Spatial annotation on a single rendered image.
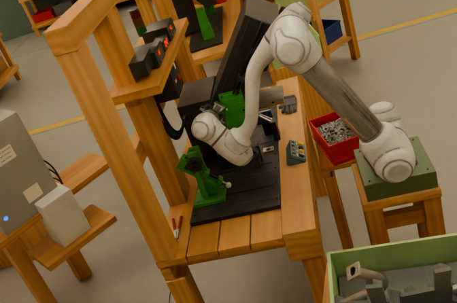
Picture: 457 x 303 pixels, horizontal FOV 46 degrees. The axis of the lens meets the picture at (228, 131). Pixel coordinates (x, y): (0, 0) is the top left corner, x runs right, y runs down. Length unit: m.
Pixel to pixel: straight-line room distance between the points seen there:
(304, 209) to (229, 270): 1.32
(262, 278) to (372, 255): 1.48
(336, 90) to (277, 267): 1.71
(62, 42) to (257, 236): 1.09
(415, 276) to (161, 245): 1.00
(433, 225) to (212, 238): 0.94
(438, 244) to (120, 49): 1.43
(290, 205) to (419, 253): 0.61
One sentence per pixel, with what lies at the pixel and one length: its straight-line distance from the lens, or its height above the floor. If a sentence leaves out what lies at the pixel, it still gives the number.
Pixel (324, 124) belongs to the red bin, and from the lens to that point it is 2.89.
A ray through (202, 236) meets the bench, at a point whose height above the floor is 0.88.
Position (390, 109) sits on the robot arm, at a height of 1.20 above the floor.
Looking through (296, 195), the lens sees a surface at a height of 0.90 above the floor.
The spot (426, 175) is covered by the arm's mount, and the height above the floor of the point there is 0.92.
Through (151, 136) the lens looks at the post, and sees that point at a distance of 2.46.
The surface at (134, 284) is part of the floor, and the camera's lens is 3.76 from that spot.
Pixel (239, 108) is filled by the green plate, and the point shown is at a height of 1.19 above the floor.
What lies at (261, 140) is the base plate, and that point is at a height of 0.90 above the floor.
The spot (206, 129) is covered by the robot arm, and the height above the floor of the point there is 1.34.
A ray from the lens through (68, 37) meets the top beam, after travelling 1.91.
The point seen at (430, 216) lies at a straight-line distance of 2.45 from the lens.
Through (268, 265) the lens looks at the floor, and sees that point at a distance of 3.46.
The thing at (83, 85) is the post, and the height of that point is 1.72.
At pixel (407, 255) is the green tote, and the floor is 0.90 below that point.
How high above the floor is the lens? 2.30
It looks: 27 degrees down
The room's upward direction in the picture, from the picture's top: 19 degrees counter-clockwise
